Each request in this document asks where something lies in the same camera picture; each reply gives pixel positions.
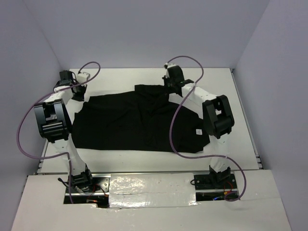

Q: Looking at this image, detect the black long sleeve shirt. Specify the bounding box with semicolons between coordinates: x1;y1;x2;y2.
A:
72;85;210;154

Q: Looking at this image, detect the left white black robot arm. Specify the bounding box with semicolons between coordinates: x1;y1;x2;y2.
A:
34;71;94;193

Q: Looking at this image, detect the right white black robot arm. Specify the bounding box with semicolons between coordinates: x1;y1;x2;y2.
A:
162;63;234;188

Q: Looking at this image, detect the shiny silver tape sheet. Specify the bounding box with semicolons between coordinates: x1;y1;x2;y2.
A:
109;173;197;208

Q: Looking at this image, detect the white foam front board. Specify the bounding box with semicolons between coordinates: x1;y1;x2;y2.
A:
12;175;291;231

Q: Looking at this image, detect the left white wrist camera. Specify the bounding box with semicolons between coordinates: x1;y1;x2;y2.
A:
76;72;90;83

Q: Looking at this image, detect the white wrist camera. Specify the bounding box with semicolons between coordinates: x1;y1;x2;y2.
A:
164;63;176;69
76;72;90;83

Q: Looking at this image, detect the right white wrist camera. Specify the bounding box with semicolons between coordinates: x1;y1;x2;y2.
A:
164;63;176;69

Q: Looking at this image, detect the left aluminium table rail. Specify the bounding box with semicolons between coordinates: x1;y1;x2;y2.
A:
36;69;69;175

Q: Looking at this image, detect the aluminium table rail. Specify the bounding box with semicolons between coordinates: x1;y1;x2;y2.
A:
230;68;264;169
36;69;69;175

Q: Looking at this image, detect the right aluminium table rail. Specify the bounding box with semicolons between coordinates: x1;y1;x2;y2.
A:
230;68;264;169

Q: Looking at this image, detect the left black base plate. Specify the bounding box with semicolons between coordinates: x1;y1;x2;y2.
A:
62;176;110;193

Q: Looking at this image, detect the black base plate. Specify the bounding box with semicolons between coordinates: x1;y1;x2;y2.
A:
190;173;237;190
62;176;110;193

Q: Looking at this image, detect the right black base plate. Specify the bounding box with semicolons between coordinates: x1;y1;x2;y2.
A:
190;173;237;190

